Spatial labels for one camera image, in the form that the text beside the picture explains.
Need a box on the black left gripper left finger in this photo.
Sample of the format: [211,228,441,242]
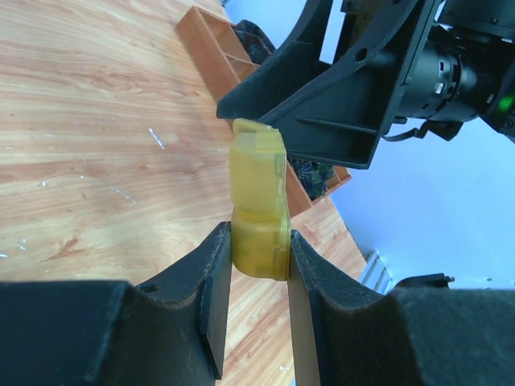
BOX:
[1,222,232,385]

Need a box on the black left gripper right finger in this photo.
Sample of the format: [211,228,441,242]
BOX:
[287,232,514,385]

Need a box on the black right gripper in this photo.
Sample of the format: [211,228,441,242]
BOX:
[337,0,515,142]

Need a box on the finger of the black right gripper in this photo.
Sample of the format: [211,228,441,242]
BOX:
[216,1,437,169]

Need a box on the yellow translucent pill organizer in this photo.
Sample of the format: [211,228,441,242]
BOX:
[229,118,291,281]

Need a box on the dark patterned rolled tie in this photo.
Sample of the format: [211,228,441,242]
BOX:
[289,158,334,200]

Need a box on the black rolled tie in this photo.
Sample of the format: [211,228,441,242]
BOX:
[233,19,276,65]

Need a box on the brown wooden compartment tray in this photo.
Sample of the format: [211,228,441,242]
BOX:
[176,6,351,218]

